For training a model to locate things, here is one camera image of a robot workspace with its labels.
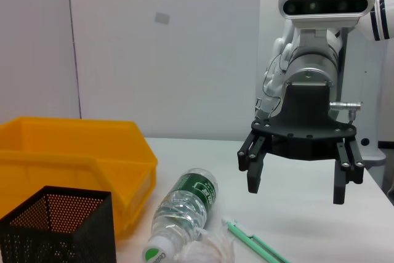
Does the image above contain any right gripper plug with cable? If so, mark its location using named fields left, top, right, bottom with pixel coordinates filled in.
left=329, top=100, right=364, bottom=121

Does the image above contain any black mesh pen holder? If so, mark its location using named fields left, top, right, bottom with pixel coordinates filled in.
left=0, top=185, right=117, bottom=263

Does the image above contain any clear green-label water bottle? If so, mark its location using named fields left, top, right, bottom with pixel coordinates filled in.
left=142, top=168, right=219, bottom=263

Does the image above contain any translucent tape patch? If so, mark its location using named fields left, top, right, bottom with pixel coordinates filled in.
left=155, top=12, right=172, bottom=25

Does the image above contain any yellow plastic storage bin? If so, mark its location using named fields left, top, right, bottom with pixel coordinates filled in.
left=0, top=116, right=159, bottom=240

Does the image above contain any white paper ball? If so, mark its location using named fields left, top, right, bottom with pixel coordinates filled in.
left=175, top=227, right=233, bottom=263

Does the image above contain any mint green utility knife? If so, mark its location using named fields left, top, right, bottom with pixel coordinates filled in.
left=222, top=217, right=292, bottom=263

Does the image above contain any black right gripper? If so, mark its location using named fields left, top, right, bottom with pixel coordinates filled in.
left=236, top=83, right=366, bottom=205

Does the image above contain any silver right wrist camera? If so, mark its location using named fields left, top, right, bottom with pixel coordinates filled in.
left=278, top=0, right=377, bottom=30

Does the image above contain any thin black right arm wire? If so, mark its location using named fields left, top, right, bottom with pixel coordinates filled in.
left=254, top=52, right=287, bottom=119

